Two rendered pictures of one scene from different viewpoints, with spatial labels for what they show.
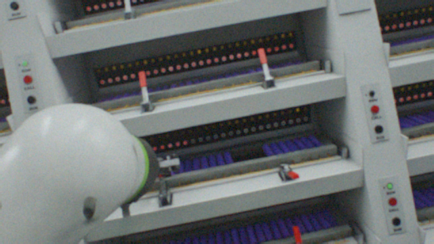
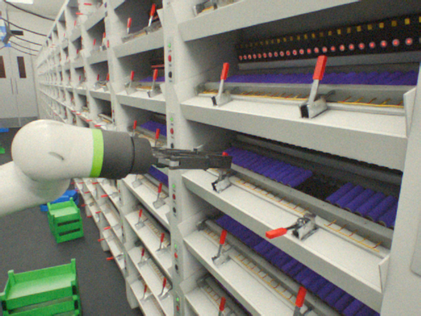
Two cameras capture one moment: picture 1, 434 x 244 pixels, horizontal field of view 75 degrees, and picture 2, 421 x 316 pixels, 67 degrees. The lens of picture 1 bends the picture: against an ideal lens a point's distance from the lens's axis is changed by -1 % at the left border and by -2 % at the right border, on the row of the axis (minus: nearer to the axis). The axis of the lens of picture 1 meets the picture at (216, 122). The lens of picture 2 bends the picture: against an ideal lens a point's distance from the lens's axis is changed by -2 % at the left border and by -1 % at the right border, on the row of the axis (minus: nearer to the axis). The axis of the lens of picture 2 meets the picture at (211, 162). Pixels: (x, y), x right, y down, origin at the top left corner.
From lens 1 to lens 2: 0.55 m
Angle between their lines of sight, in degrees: 62
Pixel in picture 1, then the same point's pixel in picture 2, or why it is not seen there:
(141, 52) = (278, 26)
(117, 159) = (31, 158)
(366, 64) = not seen: outside the picture
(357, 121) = (400, 223)
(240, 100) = (272, 122)
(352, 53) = not seen: outside the picture
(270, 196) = (277, 239)
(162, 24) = (233, 15)
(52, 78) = (179, 60)
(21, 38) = (170, 24)
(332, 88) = (384, 150)
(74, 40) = (190, 27)
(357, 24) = not seen: outside the picture
